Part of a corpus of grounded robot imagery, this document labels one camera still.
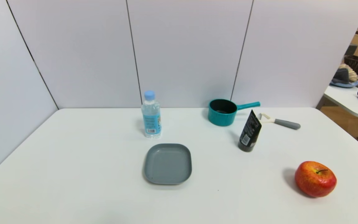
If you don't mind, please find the teal saucepan with handle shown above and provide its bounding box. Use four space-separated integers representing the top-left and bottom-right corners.
208 99 261 127

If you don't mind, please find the grey square plastic dish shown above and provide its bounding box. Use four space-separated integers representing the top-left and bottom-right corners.
144 143 192 185

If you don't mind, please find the clear water bottle blue cap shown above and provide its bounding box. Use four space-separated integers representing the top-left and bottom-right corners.
141 91 162 139

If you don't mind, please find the black squeeze tube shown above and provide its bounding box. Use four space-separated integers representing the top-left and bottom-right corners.
238 110 262 152

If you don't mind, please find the red apple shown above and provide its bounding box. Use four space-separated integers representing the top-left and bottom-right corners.
295 161 337 198

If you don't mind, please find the grey blue hat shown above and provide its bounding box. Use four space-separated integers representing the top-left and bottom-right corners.
330 68 358 88

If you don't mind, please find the white side table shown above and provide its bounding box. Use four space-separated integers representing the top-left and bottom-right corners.
324 84 358 120

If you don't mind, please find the dark grey chair back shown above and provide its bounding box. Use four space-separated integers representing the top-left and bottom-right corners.
345 44 358 57

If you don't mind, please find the peeler with grey handle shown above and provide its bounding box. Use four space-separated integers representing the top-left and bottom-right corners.
257 113 301 130

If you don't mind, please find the beige woven rope item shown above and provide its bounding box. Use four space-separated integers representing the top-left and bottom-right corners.
338 64 358 82

